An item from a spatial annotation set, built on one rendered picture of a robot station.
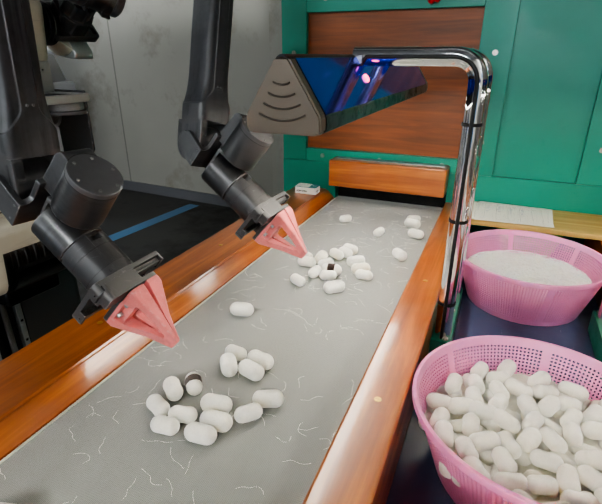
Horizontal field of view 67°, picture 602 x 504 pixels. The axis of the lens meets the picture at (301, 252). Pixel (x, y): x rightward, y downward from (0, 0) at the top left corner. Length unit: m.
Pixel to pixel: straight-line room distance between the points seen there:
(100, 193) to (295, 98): 0.22
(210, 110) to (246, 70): 2.69
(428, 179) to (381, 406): 0.75
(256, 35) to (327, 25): 2.13
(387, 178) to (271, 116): 0.76
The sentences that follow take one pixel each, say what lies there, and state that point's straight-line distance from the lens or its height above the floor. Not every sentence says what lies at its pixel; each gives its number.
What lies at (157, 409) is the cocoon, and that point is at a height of 0.76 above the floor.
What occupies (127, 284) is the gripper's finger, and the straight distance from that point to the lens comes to 0.53.
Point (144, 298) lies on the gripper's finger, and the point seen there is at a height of 0.87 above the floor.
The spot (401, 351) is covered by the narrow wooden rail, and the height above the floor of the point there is 0.76.
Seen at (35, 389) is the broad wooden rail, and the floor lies 0.76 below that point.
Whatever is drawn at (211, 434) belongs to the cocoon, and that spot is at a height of 0.76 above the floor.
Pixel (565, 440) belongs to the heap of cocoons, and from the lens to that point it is 0.60.
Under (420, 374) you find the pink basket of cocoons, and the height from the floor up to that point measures 0.77.
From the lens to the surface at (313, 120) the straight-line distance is 0.45.
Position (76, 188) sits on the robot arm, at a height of 0.99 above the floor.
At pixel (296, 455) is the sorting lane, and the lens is 0.51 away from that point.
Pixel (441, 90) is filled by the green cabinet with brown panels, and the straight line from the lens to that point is 1.22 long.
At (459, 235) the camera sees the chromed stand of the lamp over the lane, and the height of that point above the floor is 0.88.
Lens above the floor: 1.11
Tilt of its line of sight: 23 degrees down
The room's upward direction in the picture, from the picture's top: straight up
